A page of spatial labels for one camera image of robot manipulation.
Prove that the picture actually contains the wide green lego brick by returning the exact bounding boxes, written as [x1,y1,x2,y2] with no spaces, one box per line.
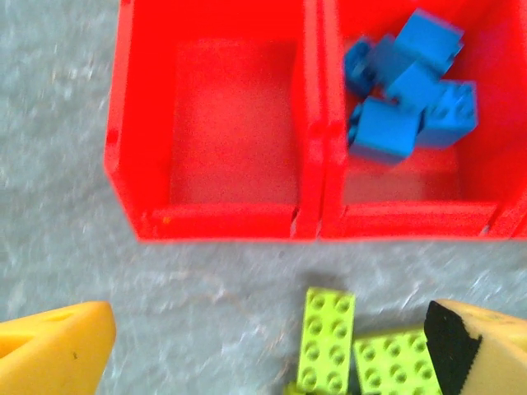
[352,328,445,395]

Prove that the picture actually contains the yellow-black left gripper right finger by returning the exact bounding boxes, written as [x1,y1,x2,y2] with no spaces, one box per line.
[423,299,527,395]

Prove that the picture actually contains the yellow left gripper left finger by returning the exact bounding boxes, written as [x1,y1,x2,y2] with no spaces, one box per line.
[0,300,117,395]

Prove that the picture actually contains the narrow green lego brick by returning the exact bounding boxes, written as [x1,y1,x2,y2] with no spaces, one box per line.
[295,286,357,393]

